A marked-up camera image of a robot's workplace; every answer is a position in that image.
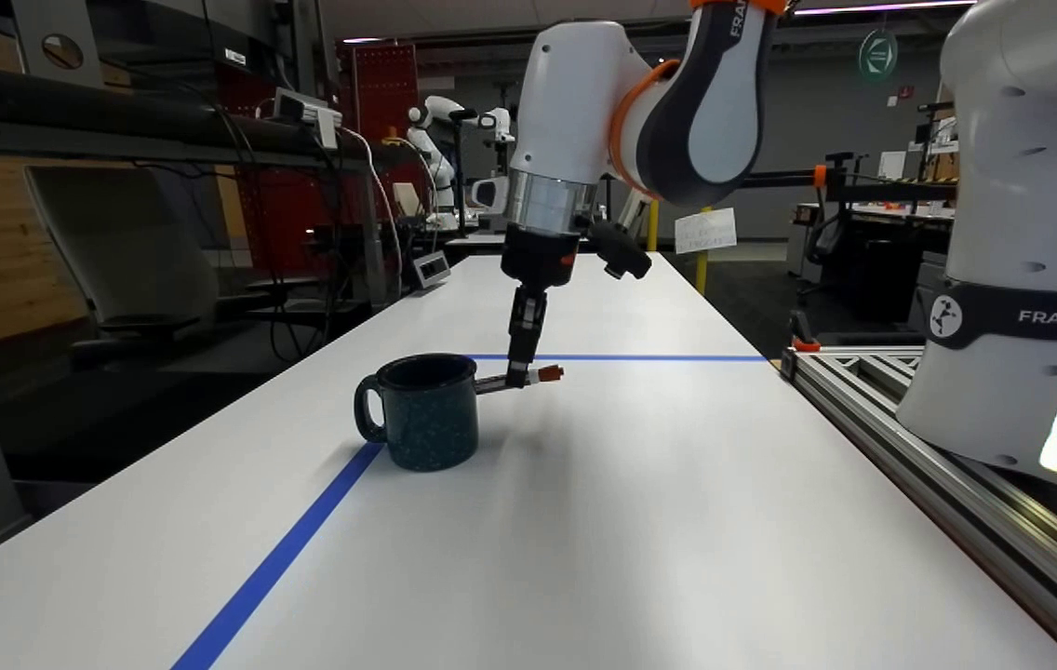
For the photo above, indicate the green round sign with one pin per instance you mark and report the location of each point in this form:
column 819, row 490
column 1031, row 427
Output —
column 878, row 57

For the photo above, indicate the white background table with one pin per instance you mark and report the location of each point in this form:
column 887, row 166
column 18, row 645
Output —
column 477, row 245

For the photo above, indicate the short blue tape strip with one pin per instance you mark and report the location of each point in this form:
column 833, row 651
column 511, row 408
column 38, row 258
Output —
column 654, row 360

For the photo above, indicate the black overhead shelf beam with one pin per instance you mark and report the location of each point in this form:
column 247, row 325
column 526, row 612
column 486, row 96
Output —
column 119, row 117

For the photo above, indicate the dark speckled enamel mug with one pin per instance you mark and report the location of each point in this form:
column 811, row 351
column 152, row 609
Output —
column 429, row 416

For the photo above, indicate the orange capped Expo marker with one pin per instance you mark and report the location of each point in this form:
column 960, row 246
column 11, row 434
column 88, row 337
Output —
column 539, row 375

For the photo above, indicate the small grey desk device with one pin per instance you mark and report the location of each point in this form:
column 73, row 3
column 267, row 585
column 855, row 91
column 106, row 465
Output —
column 429, row 269

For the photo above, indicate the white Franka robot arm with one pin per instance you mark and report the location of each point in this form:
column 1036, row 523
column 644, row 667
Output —
column 1023, row 188

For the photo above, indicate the yellow post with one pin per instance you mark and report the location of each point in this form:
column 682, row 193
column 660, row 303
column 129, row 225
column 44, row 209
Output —
column 654, row 229
column 706, row 269

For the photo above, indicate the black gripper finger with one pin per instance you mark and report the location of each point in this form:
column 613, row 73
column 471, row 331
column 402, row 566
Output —
column 526, row 325

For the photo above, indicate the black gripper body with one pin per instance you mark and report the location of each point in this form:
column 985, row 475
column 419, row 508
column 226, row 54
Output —
column 537, row 258

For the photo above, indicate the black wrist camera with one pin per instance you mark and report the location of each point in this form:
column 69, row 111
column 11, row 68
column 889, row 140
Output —
column 623, row 251

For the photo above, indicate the black equipment cart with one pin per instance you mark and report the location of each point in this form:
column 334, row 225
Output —
column 867, row 267

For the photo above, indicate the grey monitor shell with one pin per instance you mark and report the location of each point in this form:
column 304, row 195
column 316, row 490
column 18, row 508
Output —
column 133, row 245

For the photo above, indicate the red cabinet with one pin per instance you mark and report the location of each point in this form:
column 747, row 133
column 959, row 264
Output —
column 381, row 86

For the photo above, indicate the small white background robot arm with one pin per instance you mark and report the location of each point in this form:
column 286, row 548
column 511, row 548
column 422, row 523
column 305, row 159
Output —
column 438, row 162

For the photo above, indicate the aluminium extrusion rail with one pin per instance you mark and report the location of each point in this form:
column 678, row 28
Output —
column 924, row 477

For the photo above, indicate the white paper sign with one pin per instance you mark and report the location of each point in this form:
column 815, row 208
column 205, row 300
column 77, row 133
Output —
column 706, row 234

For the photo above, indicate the black bar with orange clamps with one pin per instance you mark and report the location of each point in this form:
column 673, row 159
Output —
column 887, row 181

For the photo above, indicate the long blue tape strip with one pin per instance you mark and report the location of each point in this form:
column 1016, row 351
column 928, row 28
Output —
column 280, row 561

